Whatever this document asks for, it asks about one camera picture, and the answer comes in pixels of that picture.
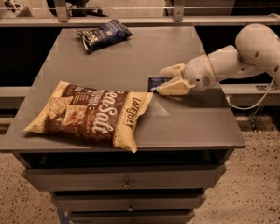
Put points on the metal railing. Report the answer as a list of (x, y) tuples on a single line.
[(35, 13)]

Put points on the brown sea salt chips bag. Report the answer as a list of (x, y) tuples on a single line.
[(99, 117)]

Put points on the blue rxbar blueberry bar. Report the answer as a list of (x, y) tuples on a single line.
[(155, 82)]

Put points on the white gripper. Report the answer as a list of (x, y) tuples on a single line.
[(200, 71)]

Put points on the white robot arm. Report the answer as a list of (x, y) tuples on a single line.
[(256, 51)]

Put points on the blue chips bag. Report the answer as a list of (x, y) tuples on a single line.
[(107, 35)]

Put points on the grey drawer cabinet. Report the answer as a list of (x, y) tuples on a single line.
[(108, 150)]

